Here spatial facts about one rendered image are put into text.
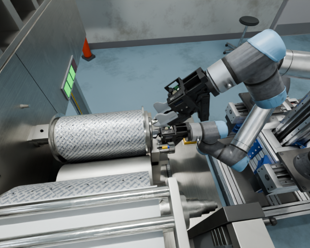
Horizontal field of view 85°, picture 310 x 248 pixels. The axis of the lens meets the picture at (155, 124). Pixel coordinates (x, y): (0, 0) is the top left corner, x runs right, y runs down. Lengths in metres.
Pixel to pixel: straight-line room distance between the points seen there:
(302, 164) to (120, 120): 0.97
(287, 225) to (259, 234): 1.77
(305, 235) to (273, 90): 1.72
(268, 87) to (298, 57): 0.17
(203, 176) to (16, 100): 0.75
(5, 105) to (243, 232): 0.53
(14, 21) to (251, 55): 0.62
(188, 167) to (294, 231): 1.37
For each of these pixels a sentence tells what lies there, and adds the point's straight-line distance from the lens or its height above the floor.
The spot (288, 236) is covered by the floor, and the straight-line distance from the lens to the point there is 2.01.
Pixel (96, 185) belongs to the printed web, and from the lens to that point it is 0.31.
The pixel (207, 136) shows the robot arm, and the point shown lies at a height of 1.13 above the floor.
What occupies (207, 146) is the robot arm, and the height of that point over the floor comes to 1.04.
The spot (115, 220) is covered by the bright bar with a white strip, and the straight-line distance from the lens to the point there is 0.25.
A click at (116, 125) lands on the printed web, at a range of 0.47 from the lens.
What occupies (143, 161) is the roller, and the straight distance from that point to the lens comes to 0.49.
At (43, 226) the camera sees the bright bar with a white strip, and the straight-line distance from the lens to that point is 0.28.
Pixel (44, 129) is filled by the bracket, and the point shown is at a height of 1.29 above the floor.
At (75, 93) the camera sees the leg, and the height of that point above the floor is 0.75.
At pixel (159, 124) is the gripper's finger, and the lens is 0.51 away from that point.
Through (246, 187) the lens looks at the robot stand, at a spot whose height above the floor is 0.21.
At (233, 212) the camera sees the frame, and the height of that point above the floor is 1.44.
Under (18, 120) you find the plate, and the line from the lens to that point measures 0.56.
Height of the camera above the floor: 1.68
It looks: 53 degrees down
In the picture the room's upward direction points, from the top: straight up
